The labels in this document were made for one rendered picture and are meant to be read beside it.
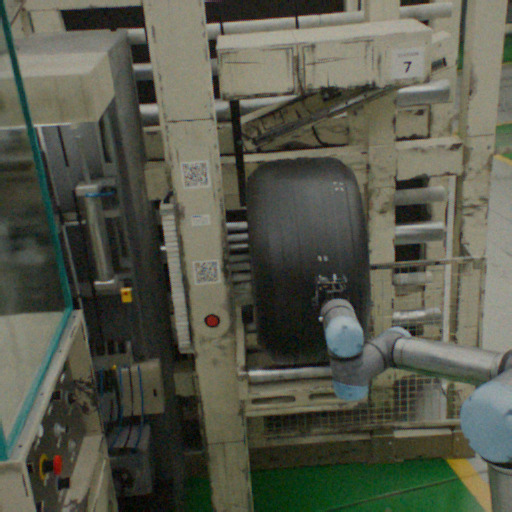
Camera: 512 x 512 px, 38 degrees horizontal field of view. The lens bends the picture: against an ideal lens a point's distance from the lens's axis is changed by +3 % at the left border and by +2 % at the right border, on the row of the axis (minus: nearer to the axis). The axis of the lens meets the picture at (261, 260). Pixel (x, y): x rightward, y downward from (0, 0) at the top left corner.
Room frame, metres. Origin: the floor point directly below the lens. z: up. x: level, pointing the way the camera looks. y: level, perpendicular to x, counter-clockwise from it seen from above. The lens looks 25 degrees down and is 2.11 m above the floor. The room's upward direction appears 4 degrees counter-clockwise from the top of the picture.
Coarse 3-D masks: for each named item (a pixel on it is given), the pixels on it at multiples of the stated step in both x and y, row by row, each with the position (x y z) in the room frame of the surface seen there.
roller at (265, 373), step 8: (256, 368) 1.81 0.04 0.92; (264, 368) 1.80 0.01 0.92; (272, 368) 1.80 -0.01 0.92; (280, 368) 1.80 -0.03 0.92; (288, 368) 1.80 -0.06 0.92; (296, 368) 1.80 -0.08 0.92; (304, 368) 1.80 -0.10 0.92; (312, 368) 1.79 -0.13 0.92; (320, 368) 1.79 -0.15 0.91; (328, 368) 1.79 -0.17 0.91; (248, 376) 1.80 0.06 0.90; (256, 376) 1.79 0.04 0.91; (264, 376) 1.79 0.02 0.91; (272, 376) 1.79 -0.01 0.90; (280, 376) 1.79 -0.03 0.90; (288, 376) 1.79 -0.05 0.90; (296, 376) 1.79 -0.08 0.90; (304, 376) 1.79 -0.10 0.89; (312, 376) 1.79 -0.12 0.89; (320, 376) 1.79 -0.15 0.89; (328, 376) 1.79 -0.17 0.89
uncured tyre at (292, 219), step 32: (288, 160) 2.01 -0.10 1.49; (320, 160) 1.97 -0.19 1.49; (256, 192) 1.85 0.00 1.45; (288, 192) 1.81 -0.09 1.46; (320, 192) 1.81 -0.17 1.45; (352, 192) 1.82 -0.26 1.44; (256, 224) 1.77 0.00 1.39; (288, 224) 1.74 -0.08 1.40; (320, 224) 1.73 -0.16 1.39; (352, 224) 1.73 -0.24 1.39; (256, 256) 1.72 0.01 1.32; (288, 256) 1.69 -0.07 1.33; (352, 256) 1.69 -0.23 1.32; (256, 288) 1.70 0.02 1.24; (288, 288) 1.66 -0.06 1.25; (352, 288) 1.66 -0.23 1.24; (256, 320) 1.73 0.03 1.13; (288, 320) 1.65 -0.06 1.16; (288, 352) 1.69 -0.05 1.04; (320, 352) 1.70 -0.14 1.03
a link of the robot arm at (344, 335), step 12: (336, 312) 1.38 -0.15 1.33; (348, 312) 1.38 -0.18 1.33; (324, 324) 1.38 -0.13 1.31; (336, 324) 1.32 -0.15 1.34; (348, 324) 1.31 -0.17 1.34; (336, 336) 1.30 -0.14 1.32; (348, 336) 1.30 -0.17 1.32; (360, 336) 1.30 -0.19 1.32; (336, 348) 1.30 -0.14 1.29; (348, 348) 1.30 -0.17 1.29; (360, 348) 1.30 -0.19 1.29
